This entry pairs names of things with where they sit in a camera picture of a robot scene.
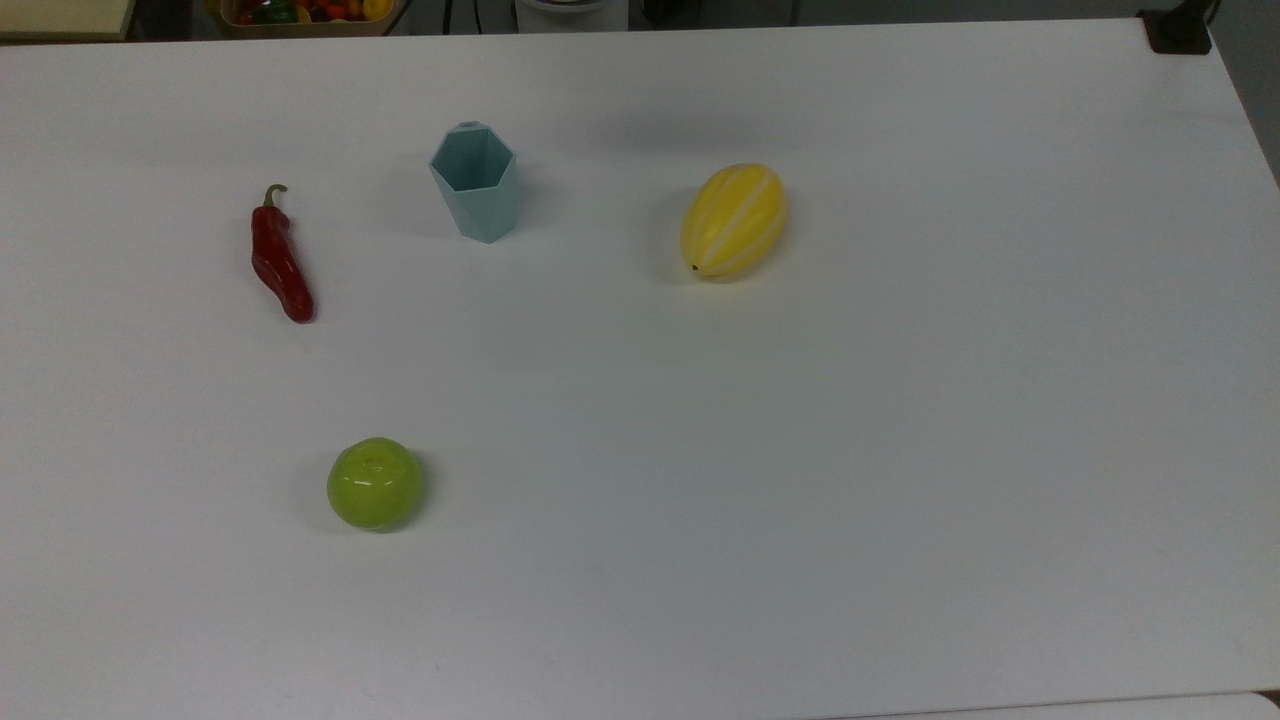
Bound teal hexagonal plastic mug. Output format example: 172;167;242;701
428;121;518;245

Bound light wooden board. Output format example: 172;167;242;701
0;0;137;42

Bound yellow striped toy melon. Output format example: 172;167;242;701
680;164;789;281

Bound red toy chili pepper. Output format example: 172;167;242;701
250;184;318;325

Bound basket of toy fruits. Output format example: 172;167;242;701
205;0;406;39

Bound green toy apple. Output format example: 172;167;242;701
326;436;424;532

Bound black table clamp mount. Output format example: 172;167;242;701
1140;0;1217;56

